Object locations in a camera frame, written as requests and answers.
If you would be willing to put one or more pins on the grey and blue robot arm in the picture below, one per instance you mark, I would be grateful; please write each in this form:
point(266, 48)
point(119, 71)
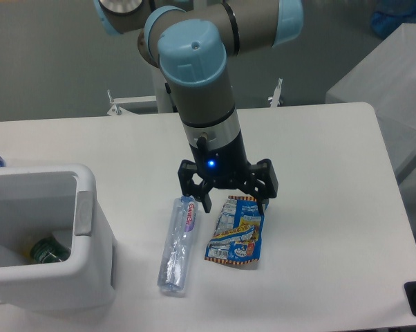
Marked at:
point(190, 47)

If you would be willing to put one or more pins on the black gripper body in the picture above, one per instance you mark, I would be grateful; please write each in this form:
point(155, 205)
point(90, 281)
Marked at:
point(225, 167)

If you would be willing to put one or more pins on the white plastic trash can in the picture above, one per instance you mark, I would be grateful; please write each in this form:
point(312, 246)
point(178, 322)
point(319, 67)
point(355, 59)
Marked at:
point(60, 202)

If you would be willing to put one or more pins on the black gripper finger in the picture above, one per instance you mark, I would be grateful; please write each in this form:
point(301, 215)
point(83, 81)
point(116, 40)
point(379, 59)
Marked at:
point(200, 192)
point(260, 182)

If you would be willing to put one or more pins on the blue snack wrapper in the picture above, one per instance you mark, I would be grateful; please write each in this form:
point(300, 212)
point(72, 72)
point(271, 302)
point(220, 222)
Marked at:
point(237, 236)

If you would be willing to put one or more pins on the blue object at top right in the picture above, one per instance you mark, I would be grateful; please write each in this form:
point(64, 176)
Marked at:
point(389, 15)

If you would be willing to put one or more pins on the green bottle in trash can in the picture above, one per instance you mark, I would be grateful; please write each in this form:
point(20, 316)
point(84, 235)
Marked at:
point(49, 250)

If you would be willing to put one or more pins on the clear crushed plastic bottle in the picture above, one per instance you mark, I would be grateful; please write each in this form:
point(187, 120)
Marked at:
point(178, 244)

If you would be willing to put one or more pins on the grey covered side table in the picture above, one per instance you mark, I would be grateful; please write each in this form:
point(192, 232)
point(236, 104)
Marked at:
point(386, 79)

